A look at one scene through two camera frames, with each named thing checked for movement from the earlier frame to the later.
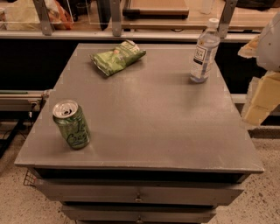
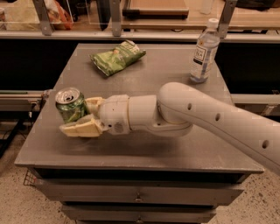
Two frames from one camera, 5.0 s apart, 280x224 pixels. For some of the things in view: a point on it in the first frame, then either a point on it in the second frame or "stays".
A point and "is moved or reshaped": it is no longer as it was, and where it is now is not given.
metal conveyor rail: x=21 y=100 stays
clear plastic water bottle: x=206 y=47 stays
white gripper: x=269 y=44 → x=114 y=113
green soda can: x=71 y=122 is moved or reshaped
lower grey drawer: x=139 y=213 stays
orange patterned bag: x=59 y=17 stays
